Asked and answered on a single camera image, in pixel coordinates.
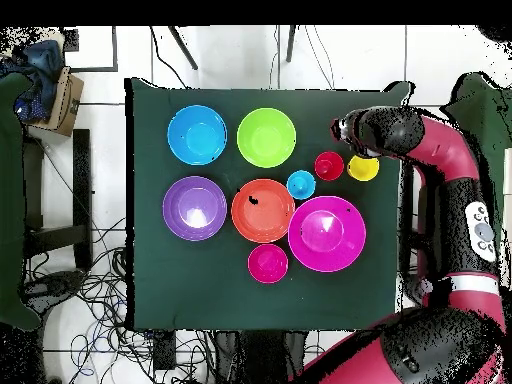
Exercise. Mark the large magenta bowl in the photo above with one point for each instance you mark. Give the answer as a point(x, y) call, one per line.
point(344, 248)

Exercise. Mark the small pink bowl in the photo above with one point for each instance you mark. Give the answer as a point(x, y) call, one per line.
point(267, 263)

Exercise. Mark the black stool frame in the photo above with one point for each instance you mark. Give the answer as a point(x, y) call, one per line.
point(82, 180)
point(407, 200)

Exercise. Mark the cardboard box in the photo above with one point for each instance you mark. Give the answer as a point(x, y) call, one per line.
point(68, 104)

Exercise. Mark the red cup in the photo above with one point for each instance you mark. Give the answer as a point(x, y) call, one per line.
point(328, 166)

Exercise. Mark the purple bowl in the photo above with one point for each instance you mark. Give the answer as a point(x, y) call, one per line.
point(194, 208)

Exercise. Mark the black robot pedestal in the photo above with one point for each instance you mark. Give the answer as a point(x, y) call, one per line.
point(260, 360)

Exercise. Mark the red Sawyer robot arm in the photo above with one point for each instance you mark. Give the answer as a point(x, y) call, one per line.
point(444, 148)

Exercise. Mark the green cloth side table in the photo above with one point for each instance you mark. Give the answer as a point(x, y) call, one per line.
point(494, 120)
point(10, 200)

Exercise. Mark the yellow cup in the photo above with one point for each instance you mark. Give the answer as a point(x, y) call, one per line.
point(363, 170)

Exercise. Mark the green bowl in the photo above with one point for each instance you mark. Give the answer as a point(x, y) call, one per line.
point(266, 137)

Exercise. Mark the black chair base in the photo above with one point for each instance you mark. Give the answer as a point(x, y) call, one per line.
point(56, 283)

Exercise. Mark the blue bowl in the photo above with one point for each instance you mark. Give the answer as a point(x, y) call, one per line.
point(197, 135)

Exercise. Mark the dark green table cloth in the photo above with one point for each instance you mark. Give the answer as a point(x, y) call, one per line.
point(240, 300)

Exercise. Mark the black framed board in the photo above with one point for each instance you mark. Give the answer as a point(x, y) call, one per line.
point(115, 48)

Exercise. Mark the black tripod leg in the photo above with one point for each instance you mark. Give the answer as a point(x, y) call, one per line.
point(290, 44)
point(184, 48)

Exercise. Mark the blue fabric bag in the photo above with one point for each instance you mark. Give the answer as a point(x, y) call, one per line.
point(42, 76)

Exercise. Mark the black power adapter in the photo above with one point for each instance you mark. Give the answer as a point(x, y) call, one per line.
point(164, 352)

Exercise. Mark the blue cup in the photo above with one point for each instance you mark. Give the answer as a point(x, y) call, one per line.
point(301, 184)

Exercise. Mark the orange bowl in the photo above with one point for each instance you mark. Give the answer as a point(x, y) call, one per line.
point(262, 218)

